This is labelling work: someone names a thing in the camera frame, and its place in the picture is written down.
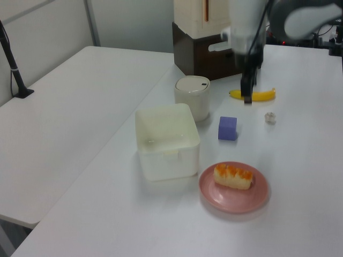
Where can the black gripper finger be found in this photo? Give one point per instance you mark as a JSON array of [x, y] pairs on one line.
[[244, 87], [249, 93]]

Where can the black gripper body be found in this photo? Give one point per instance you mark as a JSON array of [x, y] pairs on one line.
[[247, 63]]

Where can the toasted bread piece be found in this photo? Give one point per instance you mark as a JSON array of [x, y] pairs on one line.
[[233, 178]]

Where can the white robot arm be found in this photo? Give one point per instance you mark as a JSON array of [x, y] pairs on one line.
[[294, 18]]

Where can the pink plate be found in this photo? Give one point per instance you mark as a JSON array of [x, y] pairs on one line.
[[233, 200]]

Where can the yellow banana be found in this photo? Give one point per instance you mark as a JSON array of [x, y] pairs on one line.
[[264, 96]]

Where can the purple cube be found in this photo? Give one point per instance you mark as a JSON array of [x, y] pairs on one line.
[[227, 129]]

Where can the dark brown drawer box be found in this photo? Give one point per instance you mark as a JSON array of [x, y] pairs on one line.
[[193, 59]]

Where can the small beige lidded bin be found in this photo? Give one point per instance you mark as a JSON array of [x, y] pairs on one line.
[[191, 104]]

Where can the white open plastic box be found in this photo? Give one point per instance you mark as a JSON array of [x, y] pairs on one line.
[[166, 166]]

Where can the black pole stand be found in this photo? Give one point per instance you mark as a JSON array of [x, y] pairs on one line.
[[13, 69]]

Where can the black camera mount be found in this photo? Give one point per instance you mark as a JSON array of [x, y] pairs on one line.
[[336, 44]]

